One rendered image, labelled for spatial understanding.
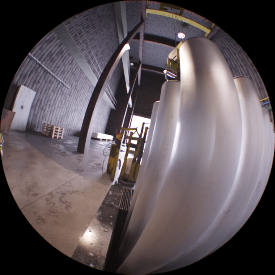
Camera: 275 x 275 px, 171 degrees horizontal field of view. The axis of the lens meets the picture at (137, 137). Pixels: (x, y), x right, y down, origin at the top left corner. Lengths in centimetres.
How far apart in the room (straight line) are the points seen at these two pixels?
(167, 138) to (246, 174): 36
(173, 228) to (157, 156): 30
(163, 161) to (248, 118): 40
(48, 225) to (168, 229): 88
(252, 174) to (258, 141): 11
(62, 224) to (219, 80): 110
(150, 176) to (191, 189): 30
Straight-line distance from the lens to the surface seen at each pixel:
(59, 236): 90
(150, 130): 71
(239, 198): 40
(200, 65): 24
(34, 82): 614
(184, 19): 1023
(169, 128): 41
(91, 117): 311
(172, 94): 48
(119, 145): 157
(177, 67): 123
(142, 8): 974
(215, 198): 17
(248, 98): 45
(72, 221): 97
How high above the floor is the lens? 78
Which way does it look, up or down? 3 degrees up
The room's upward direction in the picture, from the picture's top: 13 degrees clockwise
